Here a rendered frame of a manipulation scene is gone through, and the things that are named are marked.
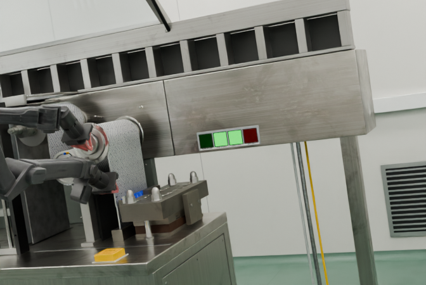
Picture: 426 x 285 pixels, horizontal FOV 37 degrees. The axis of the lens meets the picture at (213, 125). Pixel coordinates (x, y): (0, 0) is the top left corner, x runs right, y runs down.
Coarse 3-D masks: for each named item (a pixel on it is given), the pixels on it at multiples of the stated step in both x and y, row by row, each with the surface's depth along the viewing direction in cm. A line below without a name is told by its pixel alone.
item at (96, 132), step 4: (92, 132) 221; (96, 132) 220; (96, 136) 220; (100, 136) 220; (100, 140) 220; (100, 144) 220; (104, 144) 220; (100, 148) 220; (80, 152) 224; (96, 152) 221; (100, 152) 221; (84, 156) 223; (88, 156) 223; (92, 156) 222; (96, 156) 221
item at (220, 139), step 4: (220, 132) 238; (224, 132) 238; (216, 136) 239; (220, 136) 239; (224, 136) 238; (216, 140) 239; (220, 140) 239; (224, 140) 238; (216, 144) 240; (220, 144) 239; (224, 144) 238
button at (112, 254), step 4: (112, 248) 200; (116, 248) 199; (120, 248) 198; (100, 252) 197; (104, 252) 196; (108, 252) 195; (112, 252) 194; (116, 252) 194; (120, 252) 196; (124, 252) 198; (96, 256) 194; (100, 256) 194; (104, 256) 193; (108, 256) 193; (112, 256) 192; (116, 256) 194; (120, 256) 196; (96, 260) 195; (100, 260) 194; (104, 260) 194; (108, 260) 193; (112, 260) 192
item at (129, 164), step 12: (108, 156) 221; (120, 156) 228; (132, 156) 236; (120, 168) 227; (132, 168) 235; (144, 168) 243; (120, 180) 226; (132, 180) 234; (144, 180) 242; (120, 192) 225
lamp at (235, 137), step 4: (228, 132) 237; (232, 132) 237; (236, 132) 236; (240, 132) 235; (232, 136) 237; (236, 136) 236; (240, 136) 236; (232, 140) 237; (236, 140) 236; (240, 140) 236
